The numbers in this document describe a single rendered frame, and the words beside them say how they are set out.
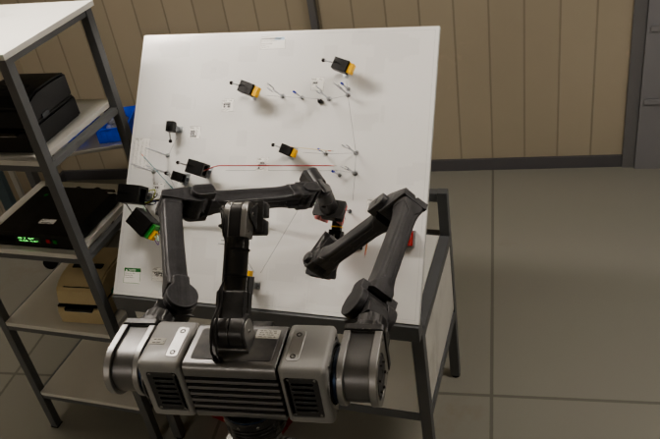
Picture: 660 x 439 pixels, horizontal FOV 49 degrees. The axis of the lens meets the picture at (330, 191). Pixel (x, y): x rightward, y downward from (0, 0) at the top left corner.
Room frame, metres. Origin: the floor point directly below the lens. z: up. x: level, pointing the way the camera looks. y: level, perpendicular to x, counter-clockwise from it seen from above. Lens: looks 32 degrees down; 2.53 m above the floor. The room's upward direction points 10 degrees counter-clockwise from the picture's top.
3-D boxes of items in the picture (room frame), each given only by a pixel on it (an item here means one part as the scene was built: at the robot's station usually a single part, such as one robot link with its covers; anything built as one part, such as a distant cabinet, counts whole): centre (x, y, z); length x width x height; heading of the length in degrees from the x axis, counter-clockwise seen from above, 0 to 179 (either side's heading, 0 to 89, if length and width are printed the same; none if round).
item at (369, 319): (1.15, -0.03, 1.45); 0.09 x 0.08 x 0.12; 74
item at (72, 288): (2.47, 1.03, 0.76); 0.30 x 0.21 x 0.20; 161
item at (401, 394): (1.93, 0.06, 0.60); 0.55 x 0.03 x 0.39; 68
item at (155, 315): (1.28, 0.45, 1.45); 0.09 x 0.08 x 0.12; 74
